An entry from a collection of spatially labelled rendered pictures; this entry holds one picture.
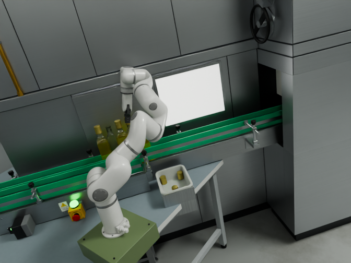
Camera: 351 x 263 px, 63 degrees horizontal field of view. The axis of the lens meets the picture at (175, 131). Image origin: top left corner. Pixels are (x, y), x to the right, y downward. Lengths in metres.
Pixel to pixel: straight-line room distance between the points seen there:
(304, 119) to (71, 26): 1.36
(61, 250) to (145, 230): 0.45
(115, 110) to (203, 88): 0.55
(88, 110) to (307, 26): 1.24
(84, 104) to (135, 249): 0.86
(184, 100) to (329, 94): 0.82
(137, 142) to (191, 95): 0.73
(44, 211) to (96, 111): 0.62
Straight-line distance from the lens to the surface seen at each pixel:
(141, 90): 1.29
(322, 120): 1.83
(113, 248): 1.31
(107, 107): 1.73
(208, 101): 1.83
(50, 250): 1.61
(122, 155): 1.16
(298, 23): 1.58
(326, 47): 1.70
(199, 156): 1.75
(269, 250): 2.28
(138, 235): 1.32
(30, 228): 1.74
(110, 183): 1.12
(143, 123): 1.14
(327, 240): 2.38
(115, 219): 1.31
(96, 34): 1.68
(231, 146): 1.80
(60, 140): 1.86
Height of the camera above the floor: 1.73
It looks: 26 degrees down
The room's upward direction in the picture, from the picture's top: 12 degrees counter-clockwise
